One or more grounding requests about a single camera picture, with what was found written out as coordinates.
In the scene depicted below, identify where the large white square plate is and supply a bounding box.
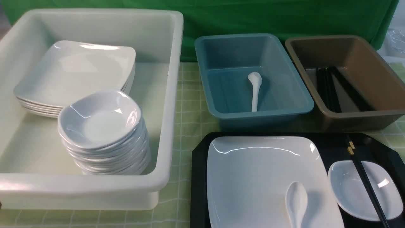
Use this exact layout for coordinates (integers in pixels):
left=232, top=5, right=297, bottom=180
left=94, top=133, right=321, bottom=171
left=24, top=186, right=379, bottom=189
left=207, top=136, right=344, bottom=228

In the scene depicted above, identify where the white ceramic spoon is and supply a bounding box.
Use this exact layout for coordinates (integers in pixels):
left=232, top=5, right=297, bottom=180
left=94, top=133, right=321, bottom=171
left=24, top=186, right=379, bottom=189
left=285, top=181, right=308, bottom=228
left=248, top=71, right=262, bottom=112

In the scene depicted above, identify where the black chopstick with gold band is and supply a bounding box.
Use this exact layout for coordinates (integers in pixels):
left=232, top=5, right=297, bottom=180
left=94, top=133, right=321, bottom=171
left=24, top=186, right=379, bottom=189
left=345, top=134, right=389, bottom=228

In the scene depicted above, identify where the small white dish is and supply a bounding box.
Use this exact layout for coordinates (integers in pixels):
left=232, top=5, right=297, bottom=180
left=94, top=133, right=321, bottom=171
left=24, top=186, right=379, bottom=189
left=328, top=160, right=404, bottom=222

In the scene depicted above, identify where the blue plastic bin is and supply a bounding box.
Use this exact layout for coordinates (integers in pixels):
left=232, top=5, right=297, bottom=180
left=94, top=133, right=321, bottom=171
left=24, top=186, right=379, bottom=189
left=194, top=33, right=314, bottom=131

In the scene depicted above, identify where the white ceramic spoon in bin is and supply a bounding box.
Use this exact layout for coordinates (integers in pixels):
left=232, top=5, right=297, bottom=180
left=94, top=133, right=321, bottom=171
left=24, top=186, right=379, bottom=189
left=248, top=71, right=262, bottom=112

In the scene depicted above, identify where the stack of small white bowls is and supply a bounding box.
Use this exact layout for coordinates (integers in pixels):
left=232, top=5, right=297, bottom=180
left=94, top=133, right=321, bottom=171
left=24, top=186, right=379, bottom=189
left=57, top=89, right=152, bottom=175

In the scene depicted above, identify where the green checkered tablecloth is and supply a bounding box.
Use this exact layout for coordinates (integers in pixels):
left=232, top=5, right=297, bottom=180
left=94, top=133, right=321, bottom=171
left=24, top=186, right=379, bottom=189
left=0, top=61, right=405, bottom=228

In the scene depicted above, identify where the large white plastic bin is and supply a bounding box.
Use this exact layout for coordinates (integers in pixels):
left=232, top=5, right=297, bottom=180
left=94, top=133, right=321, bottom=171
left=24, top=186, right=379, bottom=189
left=1, top=8, right=184, bottom=210

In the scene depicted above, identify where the black chopsticks bundle in bin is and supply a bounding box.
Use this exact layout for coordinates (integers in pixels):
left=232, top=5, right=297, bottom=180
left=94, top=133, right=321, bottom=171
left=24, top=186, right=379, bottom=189
left=315, top=66, right=375, bottom=113

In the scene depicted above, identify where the stack of white square plates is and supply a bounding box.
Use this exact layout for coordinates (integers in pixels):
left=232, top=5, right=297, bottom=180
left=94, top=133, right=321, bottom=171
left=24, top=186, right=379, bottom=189
left=13, top=40, right=136, bottom=118

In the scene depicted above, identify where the brown plastic bin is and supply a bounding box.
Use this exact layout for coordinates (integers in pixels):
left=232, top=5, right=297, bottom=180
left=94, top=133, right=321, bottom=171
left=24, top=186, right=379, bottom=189
left=285, top=35, right=404, bottom=132

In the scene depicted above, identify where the green backdrop cloth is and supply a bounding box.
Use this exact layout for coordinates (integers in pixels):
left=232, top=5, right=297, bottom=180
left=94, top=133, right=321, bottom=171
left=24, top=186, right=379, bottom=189
left=1, top=0, right=399, bottom=61

